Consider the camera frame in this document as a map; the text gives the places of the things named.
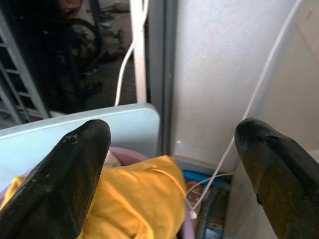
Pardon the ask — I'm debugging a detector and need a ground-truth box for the blue plastic item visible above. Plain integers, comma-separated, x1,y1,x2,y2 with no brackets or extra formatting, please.
183,169,234,187

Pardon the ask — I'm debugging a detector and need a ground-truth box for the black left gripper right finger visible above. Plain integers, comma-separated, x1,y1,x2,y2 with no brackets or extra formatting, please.
235,118,319,239

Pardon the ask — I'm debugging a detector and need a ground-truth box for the white cable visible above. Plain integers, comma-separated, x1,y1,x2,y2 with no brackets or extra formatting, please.
184,0,305,220
114,0,149,107

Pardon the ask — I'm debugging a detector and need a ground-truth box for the yellow cloth garment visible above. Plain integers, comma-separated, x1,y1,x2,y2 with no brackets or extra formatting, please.
0,154,187,239

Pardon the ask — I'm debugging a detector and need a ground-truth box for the grey door frame post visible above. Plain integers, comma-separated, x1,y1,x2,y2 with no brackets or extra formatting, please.
147,0,178,156

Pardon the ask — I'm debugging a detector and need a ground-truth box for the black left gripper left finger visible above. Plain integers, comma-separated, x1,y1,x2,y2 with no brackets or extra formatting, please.
0,119,112,239

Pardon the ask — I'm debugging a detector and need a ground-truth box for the black bicycle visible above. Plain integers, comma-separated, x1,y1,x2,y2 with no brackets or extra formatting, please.
42,0,125,95

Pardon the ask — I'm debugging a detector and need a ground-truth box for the grey corrugated drain hose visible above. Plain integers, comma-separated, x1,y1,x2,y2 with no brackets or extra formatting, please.
196,183,231,239

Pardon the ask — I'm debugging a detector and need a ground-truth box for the purple plastic laundry basket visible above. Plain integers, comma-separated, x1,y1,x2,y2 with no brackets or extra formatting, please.
0,146,195,239

